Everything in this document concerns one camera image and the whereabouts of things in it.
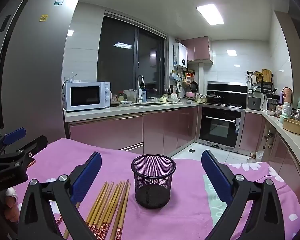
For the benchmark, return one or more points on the built-in black oven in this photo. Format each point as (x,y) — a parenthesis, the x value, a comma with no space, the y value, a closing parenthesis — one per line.
(220,126)

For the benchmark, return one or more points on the dark sliding window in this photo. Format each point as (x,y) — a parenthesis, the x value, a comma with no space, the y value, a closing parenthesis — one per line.
(120,62)

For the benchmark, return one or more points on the steel kitchen faucet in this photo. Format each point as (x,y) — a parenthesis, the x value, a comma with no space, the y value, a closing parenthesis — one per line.
(140,80)

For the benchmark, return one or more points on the pink lower kitchen cabinets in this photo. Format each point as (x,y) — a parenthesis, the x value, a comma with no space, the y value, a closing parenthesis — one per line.
(160,130)

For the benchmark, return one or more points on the pink tall cup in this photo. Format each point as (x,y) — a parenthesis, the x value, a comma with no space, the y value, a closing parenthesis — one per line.
(287,94)

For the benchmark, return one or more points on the grey refrigerator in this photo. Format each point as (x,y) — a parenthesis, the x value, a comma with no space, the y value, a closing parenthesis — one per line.
(35,67)

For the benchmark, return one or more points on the clear plastic bag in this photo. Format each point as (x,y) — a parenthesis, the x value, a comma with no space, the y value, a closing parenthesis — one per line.
(130,95)

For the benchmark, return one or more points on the pink upper wall cabinet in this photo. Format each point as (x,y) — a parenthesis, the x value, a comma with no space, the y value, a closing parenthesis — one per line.
(197,48)

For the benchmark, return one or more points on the rectangular ceiling light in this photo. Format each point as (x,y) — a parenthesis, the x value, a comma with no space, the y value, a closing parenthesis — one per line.
(210,14)

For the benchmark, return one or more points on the hanging black frying pan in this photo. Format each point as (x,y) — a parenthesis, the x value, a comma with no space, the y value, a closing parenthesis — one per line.
(194,87)

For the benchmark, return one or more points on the white soap bottle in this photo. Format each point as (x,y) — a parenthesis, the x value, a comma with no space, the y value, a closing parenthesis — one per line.
(140,95)

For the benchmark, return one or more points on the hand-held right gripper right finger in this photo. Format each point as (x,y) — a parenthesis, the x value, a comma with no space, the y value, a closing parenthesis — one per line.
(216,175)

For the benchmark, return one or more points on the blue detergent bottle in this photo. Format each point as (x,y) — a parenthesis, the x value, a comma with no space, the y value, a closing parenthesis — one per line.
(144,95)

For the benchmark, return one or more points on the wooden cutting board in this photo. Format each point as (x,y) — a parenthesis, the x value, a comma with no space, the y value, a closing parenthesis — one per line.
(267,75)

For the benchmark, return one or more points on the person's left hand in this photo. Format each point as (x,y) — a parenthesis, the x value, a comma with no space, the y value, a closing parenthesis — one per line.
(11,205)

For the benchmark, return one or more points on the grey countertop appliance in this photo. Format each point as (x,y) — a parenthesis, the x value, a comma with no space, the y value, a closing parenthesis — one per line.
(254,103)

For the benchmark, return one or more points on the black mesh utensil holder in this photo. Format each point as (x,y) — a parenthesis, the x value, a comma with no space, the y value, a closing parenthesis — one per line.
(153,187)

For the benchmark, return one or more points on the round wooden tub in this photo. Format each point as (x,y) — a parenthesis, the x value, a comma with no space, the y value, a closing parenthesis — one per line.
(293,127)

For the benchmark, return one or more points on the pink floral tablecloth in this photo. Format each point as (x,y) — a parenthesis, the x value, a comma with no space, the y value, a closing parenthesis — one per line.
(180,217)

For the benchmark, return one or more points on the yellow fridge sticker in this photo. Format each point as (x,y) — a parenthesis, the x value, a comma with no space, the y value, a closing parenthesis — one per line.
(44,18)

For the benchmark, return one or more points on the bundle of brown chopsticks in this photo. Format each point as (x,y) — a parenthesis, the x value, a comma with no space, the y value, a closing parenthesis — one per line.
(107,205)

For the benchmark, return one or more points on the white wall water heater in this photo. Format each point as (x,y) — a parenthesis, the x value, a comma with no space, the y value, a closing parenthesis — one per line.
(180,55)

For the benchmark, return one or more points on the orange-cased smartphone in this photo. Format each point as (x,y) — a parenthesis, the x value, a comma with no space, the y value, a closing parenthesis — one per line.
(31,163)

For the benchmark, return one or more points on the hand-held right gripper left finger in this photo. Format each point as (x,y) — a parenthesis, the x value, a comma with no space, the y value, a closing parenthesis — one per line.
(87,175)

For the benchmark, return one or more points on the black range hood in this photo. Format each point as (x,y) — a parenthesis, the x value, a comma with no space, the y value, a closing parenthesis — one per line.
(227,87)

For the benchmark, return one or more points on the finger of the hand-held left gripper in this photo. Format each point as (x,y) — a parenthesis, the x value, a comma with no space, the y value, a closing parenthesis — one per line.
(15,133)
(37,143)

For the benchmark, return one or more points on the white wall socket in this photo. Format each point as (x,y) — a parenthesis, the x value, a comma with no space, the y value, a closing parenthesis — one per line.
(75,81)

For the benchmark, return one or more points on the black countertop storage rack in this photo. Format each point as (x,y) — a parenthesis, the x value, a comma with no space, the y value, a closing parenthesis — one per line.
(261,86)

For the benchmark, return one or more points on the fridge energy label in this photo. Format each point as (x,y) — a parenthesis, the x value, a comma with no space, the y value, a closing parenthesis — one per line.
(59,0)

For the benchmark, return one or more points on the white kitchen countertop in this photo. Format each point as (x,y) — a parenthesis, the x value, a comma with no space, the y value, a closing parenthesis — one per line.
(102,111)

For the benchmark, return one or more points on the patterned ceramic bowl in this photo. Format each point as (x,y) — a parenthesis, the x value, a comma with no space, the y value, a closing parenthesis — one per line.
(126,103)

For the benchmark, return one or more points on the white microwave oven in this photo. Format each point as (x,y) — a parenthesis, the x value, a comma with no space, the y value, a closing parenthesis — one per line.
(85,96)

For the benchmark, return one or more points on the cooking oil bottle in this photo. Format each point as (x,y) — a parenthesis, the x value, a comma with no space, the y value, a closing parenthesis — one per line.
(252,158)

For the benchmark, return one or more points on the steel pot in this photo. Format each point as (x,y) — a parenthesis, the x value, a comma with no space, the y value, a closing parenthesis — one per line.
(273,104)

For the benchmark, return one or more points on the black wok with lid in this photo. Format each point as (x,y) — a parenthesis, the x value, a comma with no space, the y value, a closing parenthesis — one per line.
(214,98)

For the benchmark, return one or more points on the pink cooking pot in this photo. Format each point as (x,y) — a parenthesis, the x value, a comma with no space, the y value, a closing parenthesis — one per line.
(190,95)

